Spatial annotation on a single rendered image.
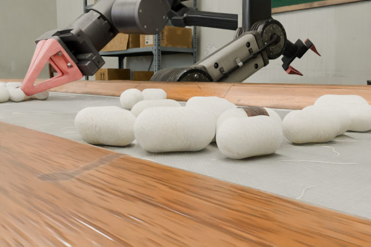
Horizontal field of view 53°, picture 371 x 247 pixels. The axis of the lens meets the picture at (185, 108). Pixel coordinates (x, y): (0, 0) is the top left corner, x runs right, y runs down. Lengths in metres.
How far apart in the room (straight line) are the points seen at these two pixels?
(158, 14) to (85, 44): 0.11
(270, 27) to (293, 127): 0.84
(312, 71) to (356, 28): 0.36
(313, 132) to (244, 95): 0.24
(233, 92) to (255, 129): 0.29
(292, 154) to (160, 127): 0.06
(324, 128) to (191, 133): 0.07
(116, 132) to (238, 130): 0.06
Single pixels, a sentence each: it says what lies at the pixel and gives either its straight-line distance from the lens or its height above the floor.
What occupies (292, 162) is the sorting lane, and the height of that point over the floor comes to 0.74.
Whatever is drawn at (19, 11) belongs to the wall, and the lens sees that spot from 5.24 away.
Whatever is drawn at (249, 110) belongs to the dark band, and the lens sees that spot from 0.18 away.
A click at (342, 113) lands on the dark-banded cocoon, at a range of 0.23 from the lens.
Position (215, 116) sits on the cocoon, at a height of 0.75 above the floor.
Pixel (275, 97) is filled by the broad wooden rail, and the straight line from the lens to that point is 0.41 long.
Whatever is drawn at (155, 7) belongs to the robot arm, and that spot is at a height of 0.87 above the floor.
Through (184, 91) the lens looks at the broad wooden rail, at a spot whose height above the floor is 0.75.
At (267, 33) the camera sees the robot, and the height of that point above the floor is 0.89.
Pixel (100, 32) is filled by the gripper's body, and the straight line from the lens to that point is 0.57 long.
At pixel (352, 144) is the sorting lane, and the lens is 0.21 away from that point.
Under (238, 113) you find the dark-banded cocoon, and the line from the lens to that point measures 0.18.
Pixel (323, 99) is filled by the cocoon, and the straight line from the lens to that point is 0.29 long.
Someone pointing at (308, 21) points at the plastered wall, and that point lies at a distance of 2.57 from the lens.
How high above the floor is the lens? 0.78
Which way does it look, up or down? 5 degrees down
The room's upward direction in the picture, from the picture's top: straight up
